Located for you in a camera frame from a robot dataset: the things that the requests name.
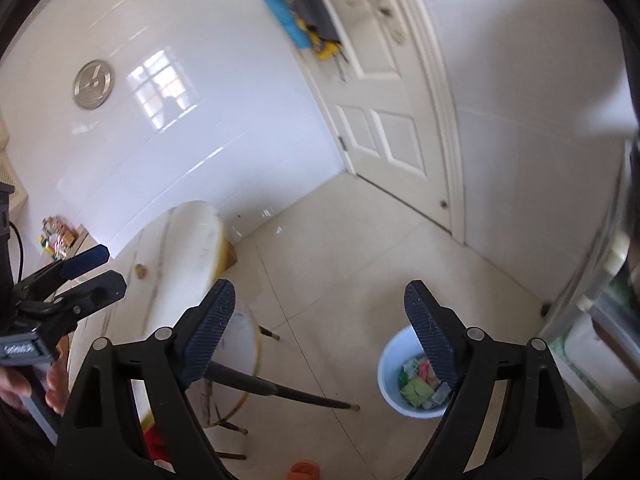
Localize blue plastic bucket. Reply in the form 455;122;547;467
377;324;458;418

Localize light green packet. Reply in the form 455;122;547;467
402;379;435;406

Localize black cable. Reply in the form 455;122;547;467
10;222;24;281

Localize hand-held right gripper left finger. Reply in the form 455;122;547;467
52;278;237;480

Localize beige kitchen counter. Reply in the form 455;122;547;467
70;225;93;261

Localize round marble table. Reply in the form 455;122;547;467
67;200;361;461

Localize blue apron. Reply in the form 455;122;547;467
247;0;311;51

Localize white green printed sack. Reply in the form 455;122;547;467
547;310;640;411

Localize orange slipper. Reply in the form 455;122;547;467
289;461;322;480

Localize round metal wall disc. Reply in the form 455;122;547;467
73;59;116;110

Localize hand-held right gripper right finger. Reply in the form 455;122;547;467
404;280;583;480

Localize white panel door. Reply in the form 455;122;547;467
295;0;468;248

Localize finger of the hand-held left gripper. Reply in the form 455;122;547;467
12;244;111;301
17;270;128;336

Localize person's left hand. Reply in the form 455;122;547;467
0;357;68;416

